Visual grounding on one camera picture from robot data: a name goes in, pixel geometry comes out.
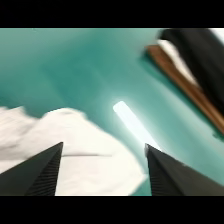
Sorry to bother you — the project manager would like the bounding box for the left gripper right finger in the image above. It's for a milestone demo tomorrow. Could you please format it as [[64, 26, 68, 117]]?
[[144, 143, 224, 197]]

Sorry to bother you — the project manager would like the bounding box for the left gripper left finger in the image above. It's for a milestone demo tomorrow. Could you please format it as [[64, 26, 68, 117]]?
[[0, 141, 64, 197]]

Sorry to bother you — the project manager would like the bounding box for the white shirt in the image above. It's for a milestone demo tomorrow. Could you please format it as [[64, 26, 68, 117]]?
[[0, 106, 147, 197]]

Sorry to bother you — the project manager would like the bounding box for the black garment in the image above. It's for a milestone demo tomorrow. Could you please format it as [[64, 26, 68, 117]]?
[[159, 28, 224, 116]]

